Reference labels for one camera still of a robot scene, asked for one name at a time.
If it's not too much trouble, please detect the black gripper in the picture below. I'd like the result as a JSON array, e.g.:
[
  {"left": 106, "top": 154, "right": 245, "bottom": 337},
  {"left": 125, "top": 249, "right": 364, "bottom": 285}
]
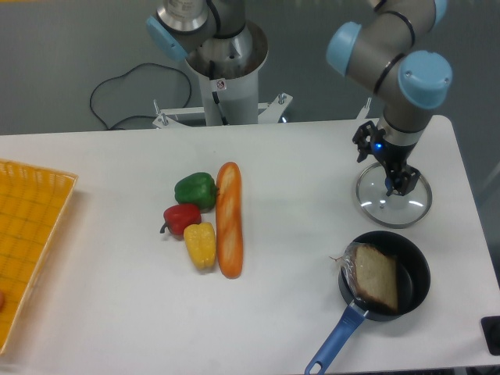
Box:
[{"left": 352, "top": 120, "right": 420, "bottom": 196}]

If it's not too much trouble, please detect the glass pot lid blue knob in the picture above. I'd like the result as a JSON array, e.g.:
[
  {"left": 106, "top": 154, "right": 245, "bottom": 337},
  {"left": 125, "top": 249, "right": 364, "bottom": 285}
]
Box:
[{"left": 355, "top": 163, "right": 433, "bottom": 229}]

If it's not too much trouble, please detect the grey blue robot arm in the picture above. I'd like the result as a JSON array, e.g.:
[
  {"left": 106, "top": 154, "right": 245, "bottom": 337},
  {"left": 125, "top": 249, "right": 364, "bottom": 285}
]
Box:
[{"left": 146, "top": 1, "right": 452, "bottom": 195}]

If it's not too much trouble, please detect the wrapped bread slice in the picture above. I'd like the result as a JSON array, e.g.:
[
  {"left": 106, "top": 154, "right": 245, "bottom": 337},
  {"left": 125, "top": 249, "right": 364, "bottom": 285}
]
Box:
[{"left": 330, "top": 242, "right": 398, "bottom": 313}]

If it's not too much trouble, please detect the orange baguette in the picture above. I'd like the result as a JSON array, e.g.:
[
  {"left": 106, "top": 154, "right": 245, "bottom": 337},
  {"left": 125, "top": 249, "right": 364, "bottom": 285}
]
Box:
[{"left": 216, "top": 162, "right": 244, "bottom": 279}]

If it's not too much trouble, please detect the green bell pepper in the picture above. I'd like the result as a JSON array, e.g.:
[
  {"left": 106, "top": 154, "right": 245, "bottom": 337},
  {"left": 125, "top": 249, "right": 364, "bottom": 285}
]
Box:
[{"left": 174, "top": 172, "right": 218, "bottom": 211}]

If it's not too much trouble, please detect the yellow bell pepper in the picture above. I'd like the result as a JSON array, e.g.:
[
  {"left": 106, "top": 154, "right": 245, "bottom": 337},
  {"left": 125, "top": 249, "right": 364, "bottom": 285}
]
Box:
[{"left": 184, "top": 222, "right": 216, "bottom": 270}]

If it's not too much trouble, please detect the black device at table edge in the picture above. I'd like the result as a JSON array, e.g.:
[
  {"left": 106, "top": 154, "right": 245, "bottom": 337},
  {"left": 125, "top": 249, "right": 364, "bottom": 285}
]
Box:
[{"left": 480, "top": 316, "right": 500, "bottom": 356}]

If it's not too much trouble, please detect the red bell pepper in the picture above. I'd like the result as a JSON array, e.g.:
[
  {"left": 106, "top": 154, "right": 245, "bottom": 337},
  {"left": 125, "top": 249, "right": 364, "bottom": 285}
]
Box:
[{"left": 159, "top": 203, "right": 202, "bottom": 236}]

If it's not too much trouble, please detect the yellow woven basket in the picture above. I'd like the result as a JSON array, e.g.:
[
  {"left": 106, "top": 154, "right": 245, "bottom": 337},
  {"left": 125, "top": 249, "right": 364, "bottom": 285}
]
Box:
[{"left": 1, "top": 159, "right": 78, "bottom": 354}]

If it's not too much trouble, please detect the dark pot blue handle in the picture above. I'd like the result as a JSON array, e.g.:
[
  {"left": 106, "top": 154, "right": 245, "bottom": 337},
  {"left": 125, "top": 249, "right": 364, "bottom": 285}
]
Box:
[{"left": 305, "top": 230, "right": 430, "bottom": 374}]

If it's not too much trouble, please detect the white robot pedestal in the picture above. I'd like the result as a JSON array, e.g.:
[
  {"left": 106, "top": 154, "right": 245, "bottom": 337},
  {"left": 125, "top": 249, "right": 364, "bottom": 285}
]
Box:
[{"left": 153, "top": 20, "right": 293, "bottom": 128}]

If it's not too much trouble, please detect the black cable on floor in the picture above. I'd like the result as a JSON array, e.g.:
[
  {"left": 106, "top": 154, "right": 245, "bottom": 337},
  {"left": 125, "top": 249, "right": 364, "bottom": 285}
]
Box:
[{"left": 89, "top": 62, "right": 192, "bottom": 130}]

